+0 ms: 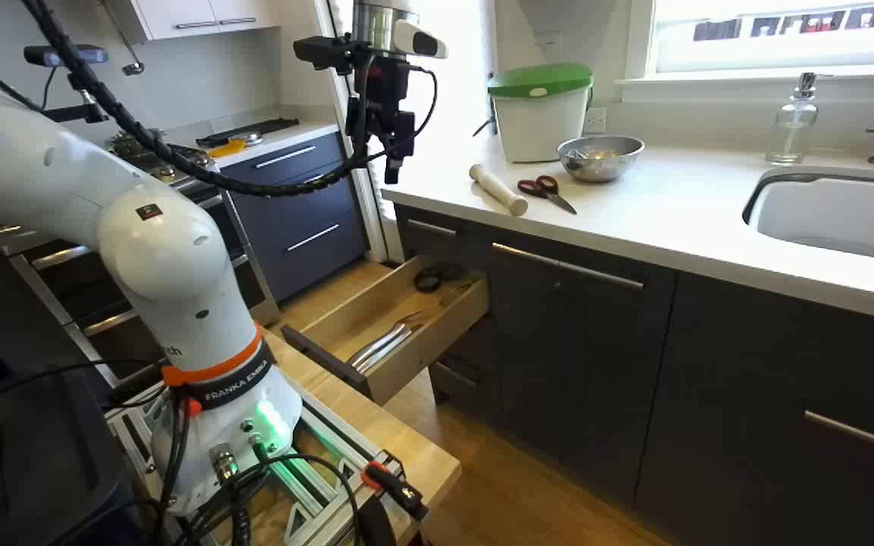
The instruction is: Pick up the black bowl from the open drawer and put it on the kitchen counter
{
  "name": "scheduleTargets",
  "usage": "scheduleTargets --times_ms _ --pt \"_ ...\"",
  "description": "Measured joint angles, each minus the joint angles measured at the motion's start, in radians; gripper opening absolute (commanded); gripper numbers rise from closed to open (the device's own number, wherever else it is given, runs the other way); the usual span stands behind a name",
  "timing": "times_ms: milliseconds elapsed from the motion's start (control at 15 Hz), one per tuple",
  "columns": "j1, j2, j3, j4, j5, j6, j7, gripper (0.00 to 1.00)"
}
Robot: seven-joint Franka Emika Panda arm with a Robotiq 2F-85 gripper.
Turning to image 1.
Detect white bin green lid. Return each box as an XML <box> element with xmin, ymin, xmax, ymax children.
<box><xmin>486</xmin><ymin>64</ymin><xmax>594</xmax><ymax>165</ymax></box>

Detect red handled scissors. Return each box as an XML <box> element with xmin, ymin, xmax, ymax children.
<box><xmin>515</xmin><ymin>175</ymin><xmax>576</xmax><ymax>214</ymax></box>

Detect black cable bundle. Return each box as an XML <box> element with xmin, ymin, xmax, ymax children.
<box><xmin>22</xmin><ymin>0</ymin><xmax>440</xmax><ymax>200</ymax></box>

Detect small black bowl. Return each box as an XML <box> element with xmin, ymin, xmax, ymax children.
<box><xmin>414</xmin><ymin>266</ymin><xmax>443</xmax><ymax>295</ymax></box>

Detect kitchen sink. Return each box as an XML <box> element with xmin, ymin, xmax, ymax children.
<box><xmin>740</xmin><ymin>168</ymin><xmax>874</xmax><ymax>257</ymax></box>

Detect dark lower kitchen cabinets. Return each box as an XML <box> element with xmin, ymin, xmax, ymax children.
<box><xmin>398</xmin><ymin>206</ymin><xmax>874</xmax><ymax>546</ymax></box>

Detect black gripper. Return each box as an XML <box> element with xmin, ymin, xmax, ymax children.
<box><xmin>347</xmin><ymin>51</ymin><xmax>416</xmax><ymax>184</ymax></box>

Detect open wooden drawer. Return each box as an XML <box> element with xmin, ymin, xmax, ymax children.
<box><xmin>282</xmin><ymin>253</ymin><xmax>488</xmax><ymax>402</ymax></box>

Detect wooden rolling pin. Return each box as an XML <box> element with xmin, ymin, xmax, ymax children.
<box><xmin>467</xmin><ymin>165</ymin><xmax>529</xmax><ymax>214</ymax></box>

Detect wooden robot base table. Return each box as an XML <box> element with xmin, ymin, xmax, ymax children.
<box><xmin>102</xmin><ymin>326</ymin><xmax>464</xmax><ymax>546</ymax></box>

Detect clear soap dispenser bottle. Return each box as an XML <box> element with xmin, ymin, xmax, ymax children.
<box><xmin>768</xmin><ymin>71</ymin><xmax>820</xmax><ymax>165</ymax></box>

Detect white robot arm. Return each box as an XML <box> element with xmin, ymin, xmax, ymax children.
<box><xmin>0</xmin><ymin>92</ymin><xmax>303</xmax><ymax>515</ymax></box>

